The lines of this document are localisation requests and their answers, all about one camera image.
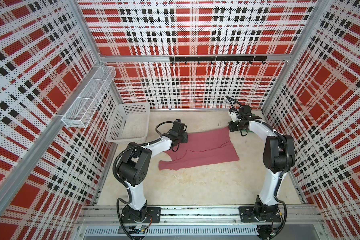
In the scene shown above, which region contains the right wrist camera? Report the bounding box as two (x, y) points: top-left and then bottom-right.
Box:
(229, 105), (253, 122)

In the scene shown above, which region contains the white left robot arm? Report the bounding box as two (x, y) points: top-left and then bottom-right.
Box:
(112, 131), (188, 224)

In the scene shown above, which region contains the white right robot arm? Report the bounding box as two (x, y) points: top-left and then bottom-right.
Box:
(229, 119), (296, 223)

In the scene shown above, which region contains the white wire wall shelf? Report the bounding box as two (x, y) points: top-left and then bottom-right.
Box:
(62, 66), (116, 128)

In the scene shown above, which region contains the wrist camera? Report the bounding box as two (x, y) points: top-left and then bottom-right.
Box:
(229, 105), (253, 122)
(171, 119), (187, 134)

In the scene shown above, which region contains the black wall hook rail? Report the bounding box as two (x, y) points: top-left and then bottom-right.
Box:
(169, 56), (268, 63)

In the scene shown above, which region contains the pink tank top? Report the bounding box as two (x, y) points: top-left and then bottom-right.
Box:
(159, 127), (240, 171)

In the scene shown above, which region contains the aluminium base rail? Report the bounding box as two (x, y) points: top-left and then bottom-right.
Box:
(77, 205), (324, 226)

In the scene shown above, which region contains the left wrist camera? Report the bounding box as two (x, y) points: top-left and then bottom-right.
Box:
(171, 119), (187, 134)

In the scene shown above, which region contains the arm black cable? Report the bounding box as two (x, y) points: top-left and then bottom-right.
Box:
(112, 120), (181, 240)
(224, 95), (290, 240)

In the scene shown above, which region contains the white plastic laundry basket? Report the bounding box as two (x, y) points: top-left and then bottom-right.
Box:
(106, 103), (151, 144)

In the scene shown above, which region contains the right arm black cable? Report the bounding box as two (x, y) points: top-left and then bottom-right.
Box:
(224, 95), (290, 240)

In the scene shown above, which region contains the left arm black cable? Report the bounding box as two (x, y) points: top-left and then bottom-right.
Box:
(112, 120), (181, 240)

